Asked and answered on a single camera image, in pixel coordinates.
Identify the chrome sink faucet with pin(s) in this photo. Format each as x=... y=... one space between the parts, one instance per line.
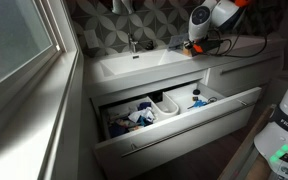
x=132 y=43

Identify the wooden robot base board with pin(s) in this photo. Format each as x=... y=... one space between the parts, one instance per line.
x=247 y=146

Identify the white closed vanity drawer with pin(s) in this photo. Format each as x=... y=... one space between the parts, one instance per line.
x=237 y=78

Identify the white curved drawer organizer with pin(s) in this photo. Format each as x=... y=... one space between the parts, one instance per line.
x=170 y=108

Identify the navy pouch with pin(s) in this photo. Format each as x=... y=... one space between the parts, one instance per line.
x=117 y=130

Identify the blue grey towel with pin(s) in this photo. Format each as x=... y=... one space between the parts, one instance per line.
x=177 y=41

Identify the dark blue cloth item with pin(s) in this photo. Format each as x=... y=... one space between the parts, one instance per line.
x=144 y=105

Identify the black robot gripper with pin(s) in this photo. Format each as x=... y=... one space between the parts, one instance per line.
x=214 y=44

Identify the white framed window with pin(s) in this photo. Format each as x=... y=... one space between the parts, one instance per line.
x=14 y=33

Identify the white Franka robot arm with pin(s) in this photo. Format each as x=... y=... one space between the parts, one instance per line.
x=200 y=20

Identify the white wall outlet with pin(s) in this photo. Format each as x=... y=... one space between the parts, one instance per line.
x=91 y=38

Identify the white double sink countertop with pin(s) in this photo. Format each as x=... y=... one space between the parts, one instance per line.
x=134 y=63

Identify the navy and yellow card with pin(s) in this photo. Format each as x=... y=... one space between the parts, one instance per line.
x=195 y=98

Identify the black round lid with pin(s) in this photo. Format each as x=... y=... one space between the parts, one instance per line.
x=196 y=91

